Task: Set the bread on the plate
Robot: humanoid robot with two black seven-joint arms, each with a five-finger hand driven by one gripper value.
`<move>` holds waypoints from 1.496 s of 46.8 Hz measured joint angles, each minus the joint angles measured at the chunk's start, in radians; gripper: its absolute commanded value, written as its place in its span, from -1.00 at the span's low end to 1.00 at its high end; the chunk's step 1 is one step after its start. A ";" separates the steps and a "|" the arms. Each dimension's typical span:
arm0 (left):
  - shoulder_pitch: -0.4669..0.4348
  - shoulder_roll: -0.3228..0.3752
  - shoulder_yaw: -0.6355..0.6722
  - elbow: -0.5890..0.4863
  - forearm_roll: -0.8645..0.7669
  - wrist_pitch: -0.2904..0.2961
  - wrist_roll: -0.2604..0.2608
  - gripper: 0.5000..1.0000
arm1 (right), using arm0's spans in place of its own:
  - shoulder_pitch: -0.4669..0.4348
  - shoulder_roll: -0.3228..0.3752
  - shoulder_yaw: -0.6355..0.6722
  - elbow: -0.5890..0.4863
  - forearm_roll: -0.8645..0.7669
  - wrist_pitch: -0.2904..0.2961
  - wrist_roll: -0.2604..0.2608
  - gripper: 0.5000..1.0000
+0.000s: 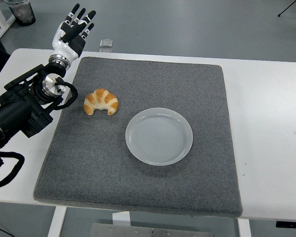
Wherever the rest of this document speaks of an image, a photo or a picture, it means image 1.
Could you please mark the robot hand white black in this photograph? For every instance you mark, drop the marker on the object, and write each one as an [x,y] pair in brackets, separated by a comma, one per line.
[64,48]

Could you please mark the golden croissant bread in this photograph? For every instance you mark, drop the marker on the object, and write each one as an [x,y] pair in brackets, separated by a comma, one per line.
[101,97]

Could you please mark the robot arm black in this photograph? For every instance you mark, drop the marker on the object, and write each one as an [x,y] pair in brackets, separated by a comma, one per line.
[14,111]

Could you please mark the pale grey round plate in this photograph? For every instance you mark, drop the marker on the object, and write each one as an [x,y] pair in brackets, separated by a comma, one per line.
[159,137]

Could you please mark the grey metal plate with screws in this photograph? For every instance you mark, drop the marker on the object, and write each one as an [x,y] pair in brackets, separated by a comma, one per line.
[138,230]

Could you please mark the small clear floor box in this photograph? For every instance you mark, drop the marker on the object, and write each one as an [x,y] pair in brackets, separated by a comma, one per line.
[106,43]

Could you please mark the black waste bin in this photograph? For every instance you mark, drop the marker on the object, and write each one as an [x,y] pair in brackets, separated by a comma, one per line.
[23,13]

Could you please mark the grey felt mat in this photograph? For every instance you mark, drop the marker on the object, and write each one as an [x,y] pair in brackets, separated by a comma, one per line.
[138,187]

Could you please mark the white table leg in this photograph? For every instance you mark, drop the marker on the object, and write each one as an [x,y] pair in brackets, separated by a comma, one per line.
[56,222]
[244,228]

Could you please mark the black tripod leg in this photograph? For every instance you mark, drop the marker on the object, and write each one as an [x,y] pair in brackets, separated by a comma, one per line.
[287,8]

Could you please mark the black table control panel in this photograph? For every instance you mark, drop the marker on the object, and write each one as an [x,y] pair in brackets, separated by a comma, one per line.
[291,224]

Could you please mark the white furniture frame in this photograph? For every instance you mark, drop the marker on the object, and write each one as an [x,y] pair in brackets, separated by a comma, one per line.
[1,23]

